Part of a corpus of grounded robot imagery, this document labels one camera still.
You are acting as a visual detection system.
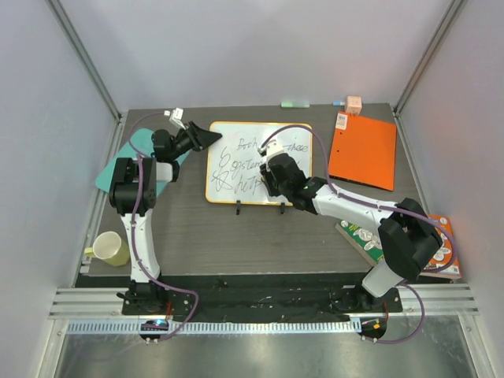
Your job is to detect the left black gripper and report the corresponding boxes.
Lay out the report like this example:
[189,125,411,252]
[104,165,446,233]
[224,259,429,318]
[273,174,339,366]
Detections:
[169,122,221,161]

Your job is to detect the yellow framed whiteboard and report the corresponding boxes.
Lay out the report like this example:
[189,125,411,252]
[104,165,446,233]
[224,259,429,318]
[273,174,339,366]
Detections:
[206,121,313,206]

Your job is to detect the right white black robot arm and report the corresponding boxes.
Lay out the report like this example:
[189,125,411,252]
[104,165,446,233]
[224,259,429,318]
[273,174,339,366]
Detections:
[260,152,443,311]

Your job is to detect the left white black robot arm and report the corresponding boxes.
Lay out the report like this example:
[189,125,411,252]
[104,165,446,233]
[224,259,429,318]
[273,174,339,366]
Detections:
[109,121,222,315]

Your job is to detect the teal cutting board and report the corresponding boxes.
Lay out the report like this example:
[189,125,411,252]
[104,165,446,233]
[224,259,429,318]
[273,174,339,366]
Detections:
[97,128,189,205]

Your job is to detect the green white eraser block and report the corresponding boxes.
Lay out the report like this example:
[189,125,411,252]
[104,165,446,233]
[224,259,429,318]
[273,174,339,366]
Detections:
[280,101,310,109]

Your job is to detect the orange folder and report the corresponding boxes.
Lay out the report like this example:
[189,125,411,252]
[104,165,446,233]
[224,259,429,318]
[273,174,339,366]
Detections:
[328,112,397,191]

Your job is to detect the pink cube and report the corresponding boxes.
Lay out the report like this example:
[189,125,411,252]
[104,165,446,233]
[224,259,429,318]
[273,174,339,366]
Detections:
[345,95,362,115]

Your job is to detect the green book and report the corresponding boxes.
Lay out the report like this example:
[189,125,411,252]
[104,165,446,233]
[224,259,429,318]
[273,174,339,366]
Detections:
[335,220,384,266]

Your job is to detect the pale yellow mug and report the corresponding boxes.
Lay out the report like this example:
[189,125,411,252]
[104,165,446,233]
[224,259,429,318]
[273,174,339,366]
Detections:
[83,231,130,267]

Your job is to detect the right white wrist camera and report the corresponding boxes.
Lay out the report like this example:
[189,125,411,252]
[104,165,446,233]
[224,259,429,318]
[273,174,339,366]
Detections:
[258,139,284,165]

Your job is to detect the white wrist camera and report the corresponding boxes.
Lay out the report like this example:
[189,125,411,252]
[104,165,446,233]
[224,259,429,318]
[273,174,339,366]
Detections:
[258,139,284,165]
[164,108,186,129]

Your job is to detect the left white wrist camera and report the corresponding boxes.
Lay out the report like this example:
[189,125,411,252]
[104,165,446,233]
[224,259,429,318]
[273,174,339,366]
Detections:
[164,108,186,129]

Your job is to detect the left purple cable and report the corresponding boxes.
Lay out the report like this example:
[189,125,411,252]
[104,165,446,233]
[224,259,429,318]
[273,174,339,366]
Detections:
[128,110,200,343]

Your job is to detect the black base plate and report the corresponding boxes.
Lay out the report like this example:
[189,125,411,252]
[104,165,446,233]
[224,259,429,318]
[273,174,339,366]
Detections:
[117,273,402,324]

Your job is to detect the slotted grey cable duct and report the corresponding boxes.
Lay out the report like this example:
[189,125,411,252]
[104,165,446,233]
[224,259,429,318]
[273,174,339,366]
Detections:
[66,318,361,335]

